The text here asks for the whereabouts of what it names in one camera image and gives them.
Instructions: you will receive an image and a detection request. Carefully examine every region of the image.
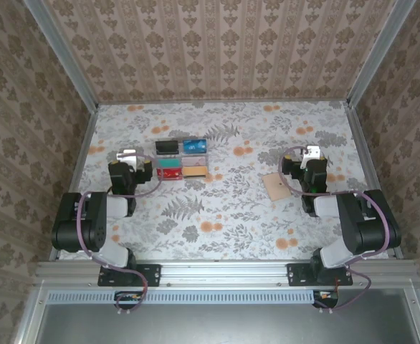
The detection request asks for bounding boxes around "red card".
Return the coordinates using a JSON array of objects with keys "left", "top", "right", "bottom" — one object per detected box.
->
[{"left": 157, "top": 168, "right": 182, "bottom": 180}]

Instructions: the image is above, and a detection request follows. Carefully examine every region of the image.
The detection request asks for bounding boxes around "black card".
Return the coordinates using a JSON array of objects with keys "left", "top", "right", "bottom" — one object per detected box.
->
[{"left": 155, "top": 140, "right": 180, "bottom": 156}]

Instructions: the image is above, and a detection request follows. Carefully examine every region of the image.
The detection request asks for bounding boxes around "square wooden board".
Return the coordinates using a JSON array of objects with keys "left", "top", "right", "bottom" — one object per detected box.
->
[{"left": 262, "top": 173, "right": 292, "bottom": 201}]

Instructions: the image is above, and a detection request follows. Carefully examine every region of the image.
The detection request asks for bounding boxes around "clear acrylic card holder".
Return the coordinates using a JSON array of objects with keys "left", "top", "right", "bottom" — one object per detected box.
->
[{"left": 153, "top": 137, "right": 211, "bottom": 181}]

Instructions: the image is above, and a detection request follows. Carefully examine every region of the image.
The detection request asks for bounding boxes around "white pink card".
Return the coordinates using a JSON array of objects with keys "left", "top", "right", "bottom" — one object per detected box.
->
[{"left": 183, "top": 156, "right": 208, "bottom": 168}]

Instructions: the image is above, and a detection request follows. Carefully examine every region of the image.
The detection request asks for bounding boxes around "orange card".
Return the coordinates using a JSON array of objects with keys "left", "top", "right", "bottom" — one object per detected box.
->
[{"left": 183, "top": 166, "right": 208, "bottom": 179}]

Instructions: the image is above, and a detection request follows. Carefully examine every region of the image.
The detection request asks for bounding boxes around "blue card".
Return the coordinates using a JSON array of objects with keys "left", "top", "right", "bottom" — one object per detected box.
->
[{"left": 183, "top": 138, "right": 208, "bottom": 154}]

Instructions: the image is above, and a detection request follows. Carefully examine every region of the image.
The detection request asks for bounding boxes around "grey metal sheet panel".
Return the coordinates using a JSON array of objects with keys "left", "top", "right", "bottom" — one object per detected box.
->
[{"left": 14, "top": 286, "right": 420, "bottom": 344}]

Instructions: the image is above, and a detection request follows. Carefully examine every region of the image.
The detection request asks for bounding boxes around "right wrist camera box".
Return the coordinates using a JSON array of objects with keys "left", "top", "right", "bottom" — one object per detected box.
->
[{"left": 300, "top": 145, "right": 321, "bottom": 169}]

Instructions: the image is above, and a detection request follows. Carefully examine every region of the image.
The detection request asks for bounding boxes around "aluminium left side rail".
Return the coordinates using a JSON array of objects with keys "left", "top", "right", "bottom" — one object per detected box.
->
[{"left": 48, "top": 105, "right": 102, "bottom": 262}]

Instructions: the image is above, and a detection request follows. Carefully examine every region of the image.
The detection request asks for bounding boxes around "aluminium rail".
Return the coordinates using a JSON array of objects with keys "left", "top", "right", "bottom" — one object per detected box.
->
[
  {"left": 34, "top": 259, "right": 420, "bottom": 287},
  {"left": 48, "top": 105, "right": 102, "bottom": 262},
  {"left": 348, "top": 103, "right": 405, "bottom": 261}
]

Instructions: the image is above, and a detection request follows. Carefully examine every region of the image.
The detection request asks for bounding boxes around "aluminium right side rail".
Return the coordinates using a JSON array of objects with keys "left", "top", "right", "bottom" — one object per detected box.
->
[{"left": 348, "top": 103, "right": 405, "bottom": 261}]

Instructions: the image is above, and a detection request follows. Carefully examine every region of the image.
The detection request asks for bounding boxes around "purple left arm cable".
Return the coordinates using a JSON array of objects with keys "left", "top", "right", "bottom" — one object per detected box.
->
[{"left": 75, "top": 153, "right": 164, "bottom": 316}]

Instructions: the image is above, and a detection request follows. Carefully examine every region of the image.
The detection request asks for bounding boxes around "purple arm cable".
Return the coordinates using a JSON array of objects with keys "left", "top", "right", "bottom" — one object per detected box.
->
[
  {"left": 75, "top": 153, "right": 164, "bottom": 316},
  {"left": 280, "top": 145, "right": 392, "bottom": 316}
]

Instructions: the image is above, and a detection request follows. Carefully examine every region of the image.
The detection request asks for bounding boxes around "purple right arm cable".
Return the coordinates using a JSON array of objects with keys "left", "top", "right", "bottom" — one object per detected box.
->
[{"left": 280, "top": 145, "right": 392, "bottom": 316}]

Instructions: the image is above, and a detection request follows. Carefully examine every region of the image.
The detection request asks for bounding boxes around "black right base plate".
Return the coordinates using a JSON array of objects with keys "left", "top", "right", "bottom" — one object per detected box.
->
[{"left": 286, "top": 263, "right": 354, "bottom": 287}]

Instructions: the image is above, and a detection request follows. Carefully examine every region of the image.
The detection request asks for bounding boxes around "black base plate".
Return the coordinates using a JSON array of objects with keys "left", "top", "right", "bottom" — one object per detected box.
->
[
  {"left": 286, "top": 263, "right": 354, "bottom": 287},
  {"left": 97, "top": 264, "right": 162, "bottom": 287}
]

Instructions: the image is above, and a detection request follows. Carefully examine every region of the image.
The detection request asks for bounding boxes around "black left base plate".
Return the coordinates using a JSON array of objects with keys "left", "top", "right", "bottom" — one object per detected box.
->
[{"left": 97, "top": 264, "right": 162, "bottom": 287}]

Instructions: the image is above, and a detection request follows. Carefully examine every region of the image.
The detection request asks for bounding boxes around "aluminium left corner post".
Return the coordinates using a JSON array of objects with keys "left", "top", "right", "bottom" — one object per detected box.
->
[{"left": 23, "top": 0, "right": 100, "bottom": 112}]

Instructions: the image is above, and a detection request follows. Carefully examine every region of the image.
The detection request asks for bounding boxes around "aluminium corner post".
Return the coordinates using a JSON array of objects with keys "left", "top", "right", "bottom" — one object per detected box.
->
[
  {"left": 345, "top": 0, "right": 419, "bottom": 108},
  {"left": 23, "top": 0, "right": 100, "bottom": 112}
]

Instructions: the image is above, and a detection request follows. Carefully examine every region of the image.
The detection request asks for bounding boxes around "aluminium right corner post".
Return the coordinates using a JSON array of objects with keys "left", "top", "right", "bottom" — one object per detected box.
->
[{"left": 345, "top": 0, "right": 419, "bottom": 108}]

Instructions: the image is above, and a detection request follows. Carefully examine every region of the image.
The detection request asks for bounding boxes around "aluminium front rail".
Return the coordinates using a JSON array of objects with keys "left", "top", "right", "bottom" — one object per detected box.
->
[{"left": 34, "top": 259, "right": 420, "bottom": 287}]

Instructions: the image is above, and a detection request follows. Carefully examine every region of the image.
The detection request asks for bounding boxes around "slotted grey cable duct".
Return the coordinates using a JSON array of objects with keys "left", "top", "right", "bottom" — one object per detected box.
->
[{"left": 47, "top": 289, "right": 320, "bottom": 305}]

